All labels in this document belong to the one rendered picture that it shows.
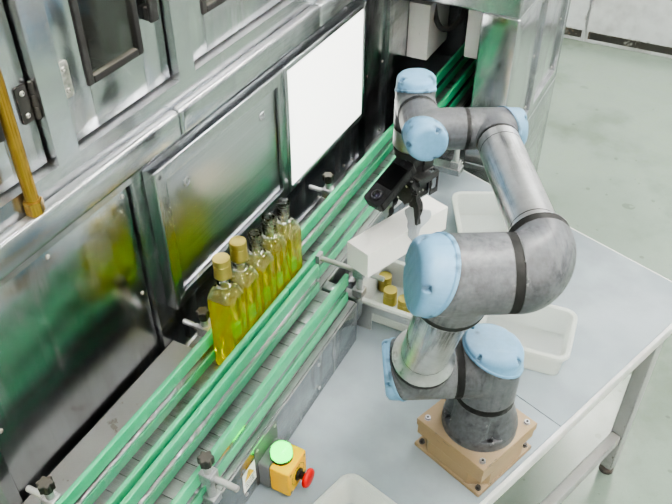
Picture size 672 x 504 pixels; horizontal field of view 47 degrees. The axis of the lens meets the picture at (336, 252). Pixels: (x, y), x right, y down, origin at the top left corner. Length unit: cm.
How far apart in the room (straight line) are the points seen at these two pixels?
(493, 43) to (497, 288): 134
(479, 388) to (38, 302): 78
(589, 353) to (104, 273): 112
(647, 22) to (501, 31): 293
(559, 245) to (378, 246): 55
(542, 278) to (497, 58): 133
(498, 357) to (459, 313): 38
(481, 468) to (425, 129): 66
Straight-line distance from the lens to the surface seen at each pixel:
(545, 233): 111
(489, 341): 147
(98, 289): 149
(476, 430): 156
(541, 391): 183
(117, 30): 138
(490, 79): 236
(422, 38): 253
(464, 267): 104
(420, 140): 136
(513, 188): 123
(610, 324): 203
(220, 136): 161
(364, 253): 156
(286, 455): 155
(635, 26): 519
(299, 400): 166
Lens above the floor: 211
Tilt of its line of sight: 40 degrees down
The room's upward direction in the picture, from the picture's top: straight up
